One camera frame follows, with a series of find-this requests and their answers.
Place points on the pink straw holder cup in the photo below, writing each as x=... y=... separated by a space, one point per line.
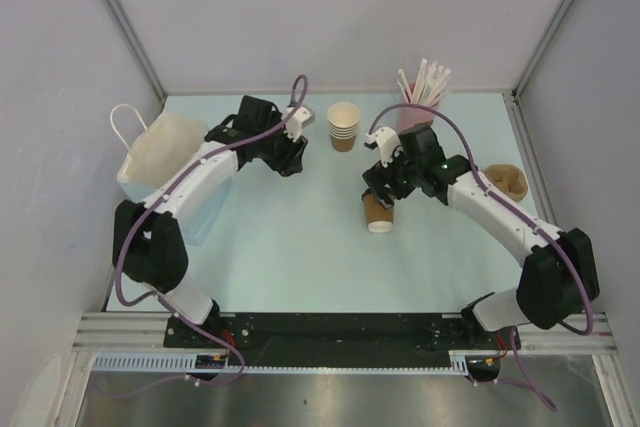
x=408 y=117

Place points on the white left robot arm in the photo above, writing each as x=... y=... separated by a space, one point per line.
x=150 y=236

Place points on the single brown paper cup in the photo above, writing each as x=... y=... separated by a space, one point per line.
x=379 y=220

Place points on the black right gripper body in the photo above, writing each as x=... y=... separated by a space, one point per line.
x=399 y=175

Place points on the stack of brown paper cups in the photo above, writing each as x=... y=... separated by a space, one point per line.
x=343 y=123

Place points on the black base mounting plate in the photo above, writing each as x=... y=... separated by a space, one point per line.
x=353 y=340

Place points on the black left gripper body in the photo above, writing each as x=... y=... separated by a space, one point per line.
x=280 y=153

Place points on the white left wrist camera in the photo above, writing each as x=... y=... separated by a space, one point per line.
x=297 y=120

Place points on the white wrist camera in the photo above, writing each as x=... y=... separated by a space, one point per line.
x=297 y=120
x=386 y=141

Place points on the aluminium frame rail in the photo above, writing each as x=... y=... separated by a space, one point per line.
x=560 y=339

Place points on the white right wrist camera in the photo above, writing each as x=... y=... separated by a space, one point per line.
x=386 y=141

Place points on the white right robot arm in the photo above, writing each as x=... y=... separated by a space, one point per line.
x=558 y=271

